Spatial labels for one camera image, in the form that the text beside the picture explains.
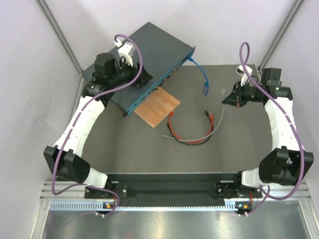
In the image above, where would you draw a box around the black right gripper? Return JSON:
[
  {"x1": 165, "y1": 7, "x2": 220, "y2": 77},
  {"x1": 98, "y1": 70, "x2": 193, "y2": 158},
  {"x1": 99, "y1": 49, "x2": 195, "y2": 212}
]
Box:
[{"x1": 222, "y1": 79, "x2": 262, "y2": 108}]

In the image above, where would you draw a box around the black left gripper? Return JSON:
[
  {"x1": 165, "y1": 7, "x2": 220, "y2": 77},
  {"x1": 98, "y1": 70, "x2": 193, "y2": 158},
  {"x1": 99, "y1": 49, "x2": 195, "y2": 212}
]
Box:
[{"x1": 108, "y1": 56, "x2": 153, "y2": 88}]

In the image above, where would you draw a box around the grey ethernet cable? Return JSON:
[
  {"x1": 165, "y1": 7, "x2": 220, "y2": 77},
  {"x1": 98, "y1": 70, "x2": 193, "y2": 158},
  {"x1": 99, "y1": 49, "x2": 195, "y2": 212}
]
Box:
[{"x1": 161, "y1": 89, "x2": 228, "y2": 143}]

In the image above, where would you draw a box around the red ethernet cable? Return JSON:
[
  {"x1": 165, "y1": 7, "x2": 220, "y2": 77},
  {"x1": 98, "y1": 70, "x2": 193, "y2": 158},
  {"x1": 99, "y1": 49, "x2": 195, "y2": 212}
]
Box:
[{"x1": 166, "y1": 111, "x2": 215, "y2": 144}]

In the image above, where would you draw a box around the blue ethernet cable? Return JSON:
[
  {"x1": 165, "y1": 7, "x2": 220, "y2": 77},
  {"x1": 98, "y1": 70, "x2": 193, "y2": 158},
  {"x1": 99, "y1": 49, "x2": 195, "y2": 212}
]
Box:
[{"x1": 187, "y1": 56, "x2": 210, "y2": 96}]

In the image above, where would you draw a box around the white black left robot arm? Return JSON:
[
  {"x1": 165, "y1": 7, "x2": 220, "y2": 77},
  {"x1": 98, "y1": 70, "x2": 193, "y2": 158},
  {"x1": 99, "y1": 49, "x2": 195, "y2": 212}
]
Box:
[{"x1": 43, "y1": 52, "x2": 145, "y2": 198}]

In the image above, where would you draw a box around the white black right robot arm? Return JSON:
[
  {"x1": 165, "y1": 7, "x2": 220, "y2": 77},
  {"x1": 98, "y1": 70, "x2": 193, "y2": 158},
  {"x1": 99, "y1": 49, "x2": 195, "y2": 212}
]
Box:
[{"x1": 222, "y1": 65, "x2": 314, "y2": 197}]

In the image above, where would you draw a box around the wooden board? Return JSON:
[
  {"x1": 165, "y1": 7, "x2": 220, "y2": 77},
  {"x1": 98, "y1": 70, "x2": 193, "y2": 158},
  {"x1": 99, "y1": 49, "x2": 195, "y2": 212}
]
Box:
[{"x1": 134, "y1": 87, "x2": 180, "y2": 128}]

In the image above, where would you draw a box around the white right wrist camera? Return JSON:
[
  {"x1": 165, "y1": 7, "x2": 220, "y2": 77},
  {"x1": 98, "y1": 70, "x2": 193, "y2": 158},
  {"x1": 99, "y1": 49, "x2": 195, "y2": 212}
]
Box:
[{"x1": 236, "y1": 65, "x2": 253, "y2": 86}]

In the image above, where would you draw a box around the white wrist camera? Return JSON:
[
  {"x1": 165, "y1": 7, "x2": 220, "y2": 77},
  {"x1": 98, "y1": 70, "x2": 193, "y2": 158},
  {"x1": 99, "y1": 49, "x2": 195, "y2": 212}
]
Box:
[
  {"x1": 114, "y1": 40, "x2": 136, "y2": 66},
  {"x1": 236, "y1": 65, "x2": 253, "y2": 86}
]

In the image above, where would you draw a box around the dark blue network switch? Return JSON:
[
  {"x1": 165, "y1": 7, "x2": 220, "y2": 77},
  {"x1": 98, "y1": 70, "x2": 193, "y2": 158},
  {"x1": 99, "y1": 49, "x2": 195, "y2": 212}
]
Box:
[{"x1": 84, "y1": 22, "x2": 195, "y2": 117}]

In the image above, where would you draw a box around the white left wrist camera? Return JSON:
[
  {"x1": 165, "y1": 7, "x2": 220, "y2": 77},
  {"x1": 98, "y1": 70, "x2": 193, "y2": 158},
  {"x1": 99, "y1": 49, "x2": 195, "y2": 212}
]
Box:
[{"x1": 114, "y1": 40, "x2": 136, "y2": 66}]

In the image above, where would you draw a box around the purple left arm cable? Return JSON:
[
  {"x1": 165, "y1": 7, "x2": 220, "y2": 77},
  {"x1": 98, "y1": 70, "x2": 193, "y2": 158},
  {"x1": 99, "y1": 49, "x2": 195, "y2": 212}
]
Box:
[{"x1": 51, "y1": 33, "x2": 144, "y2": 219}]

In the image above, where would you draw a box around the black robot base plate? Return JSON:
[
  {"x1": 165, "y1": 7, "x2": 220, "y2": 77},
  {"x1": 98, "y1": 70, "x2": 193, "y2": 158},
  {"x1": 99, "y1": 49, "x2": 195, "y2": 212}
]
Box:
[{"x1": 84, "y1": 173, "x2": 262, "y2": 200}]

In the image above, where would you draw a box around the aluminium frame rail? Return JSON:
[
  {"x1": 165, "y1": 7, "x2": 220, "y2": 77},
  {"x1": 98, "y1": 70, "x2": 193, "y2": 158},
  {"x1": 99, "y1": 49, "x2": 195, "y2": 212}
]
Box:
[{"x1": 40, "y1": 181, "x2": 312, "y2": 200}]

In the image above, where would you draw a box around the grey slotted cable duct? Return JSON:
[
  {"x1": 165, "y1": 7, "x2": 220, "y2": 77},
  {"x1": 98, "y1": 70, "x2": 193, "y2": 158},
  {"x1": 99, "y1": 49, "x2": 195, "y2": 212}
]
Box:
[{"x1": 50, "y1": 201, "x2": 238, "y2": 212}]

